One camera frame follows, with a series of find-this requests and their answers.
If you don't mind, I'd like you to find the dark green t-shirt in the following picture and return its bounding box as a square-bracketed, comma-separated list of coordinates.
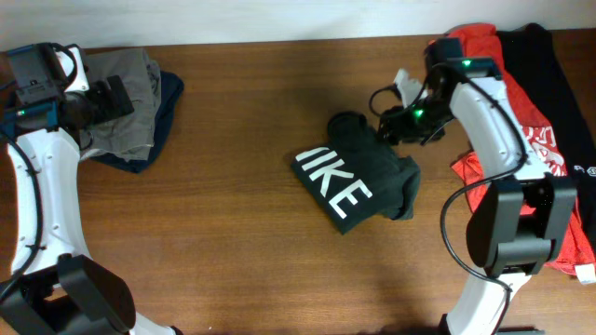
[291, 112, 421, 235]

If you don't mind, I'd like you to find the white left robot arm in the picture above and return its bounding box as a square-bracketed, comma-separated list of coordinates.
[1, 43, 179, 335]

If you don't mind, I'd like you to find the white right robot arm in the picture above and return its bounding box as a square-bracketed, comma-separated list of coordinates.
[377, 37, 576, 335]

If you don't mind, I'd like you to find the grey folded garment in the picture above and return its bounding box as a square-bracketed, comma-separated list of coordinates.
[76, 47, 163, 163]

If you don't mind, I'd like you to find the navy blue folded garment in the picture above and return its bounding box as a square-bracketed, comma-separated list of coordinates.
[92, 71, 184, 174]

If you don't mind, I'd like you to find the black garment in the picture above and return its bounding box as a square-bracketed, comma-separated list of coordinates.
[496, 23, 595, 246]

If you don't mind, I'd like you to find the red printed t-shirt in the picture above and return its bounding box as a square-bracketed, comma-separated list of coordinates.
[427, 22, 596, 285]

